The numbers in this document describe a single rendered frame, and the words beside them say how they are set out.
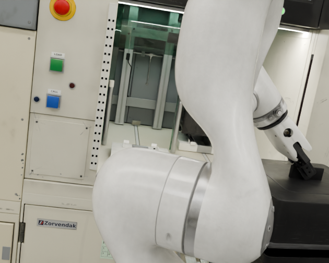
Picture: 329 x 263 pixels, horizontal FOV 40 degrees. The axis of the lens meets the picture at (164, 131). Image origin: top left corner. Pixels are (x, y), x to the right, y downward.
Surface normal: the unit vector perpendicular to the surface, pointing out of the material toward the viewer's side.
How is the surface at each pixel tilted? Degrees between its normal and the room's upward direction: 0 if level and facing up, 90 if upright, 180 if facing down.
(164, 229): 104
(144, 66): 90
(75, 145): 90
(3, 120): 90
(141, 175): 48
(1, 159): 90
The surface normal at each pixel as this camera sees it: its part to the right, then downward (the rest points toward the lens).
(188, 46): -0.74, -0.04
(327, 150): 0.09, 0.24
